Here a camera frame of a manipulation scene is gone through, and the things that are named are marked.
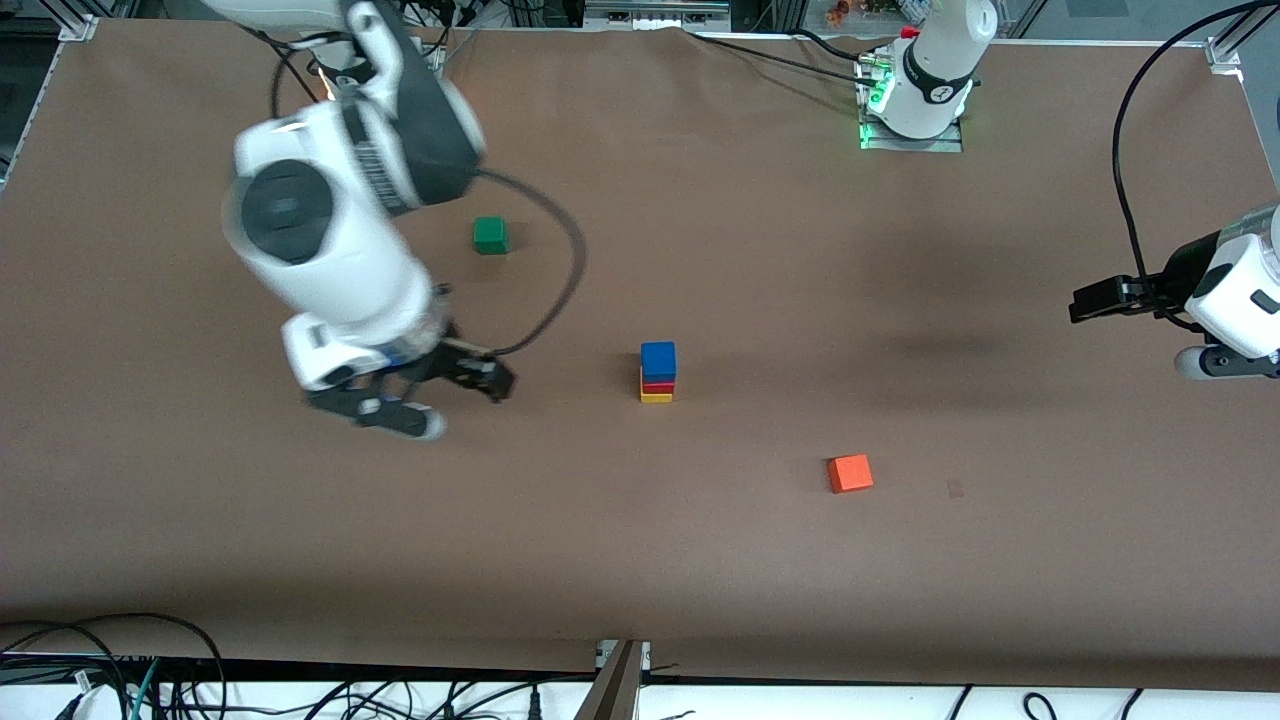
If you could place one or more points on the silver aluminium rail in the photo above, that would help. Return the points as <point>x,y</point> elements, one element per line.
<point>655,10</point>

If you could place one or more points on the green cube block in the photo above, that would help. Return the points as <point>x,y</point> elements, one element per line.
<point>490,235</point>

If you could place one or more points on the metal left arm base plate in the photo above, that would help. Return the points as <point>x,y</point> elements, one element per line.
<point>950,142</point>

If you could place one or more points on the orange cube block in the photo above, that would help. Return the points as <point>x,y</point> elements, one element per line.
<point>850,473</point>

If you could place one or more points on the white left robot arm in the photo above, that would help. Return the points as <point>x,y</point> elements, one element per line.
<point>935,70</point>

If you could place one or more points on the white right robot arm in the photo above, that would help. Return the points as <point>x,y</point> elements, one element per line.
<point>330,260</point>

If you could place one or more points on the brown paper table cover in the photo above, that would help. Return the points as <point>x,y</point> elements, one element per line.
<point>640,560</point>

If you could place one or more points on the red cube block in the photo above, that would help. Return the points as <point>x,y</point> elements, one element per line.
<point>658,388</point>

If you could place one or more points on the blue cube block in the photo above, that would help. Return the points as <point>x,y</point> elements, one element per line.
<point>658,362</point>

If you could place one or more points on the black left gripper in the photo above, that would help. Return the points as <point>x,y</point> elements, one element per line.
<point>1183,272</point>

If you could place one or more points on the metal bracket post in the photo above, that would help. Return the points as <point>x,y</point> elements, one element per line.
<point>618,685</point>

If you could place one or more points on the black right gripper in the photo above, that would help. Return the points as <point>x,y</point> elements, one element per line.
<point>452,360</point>

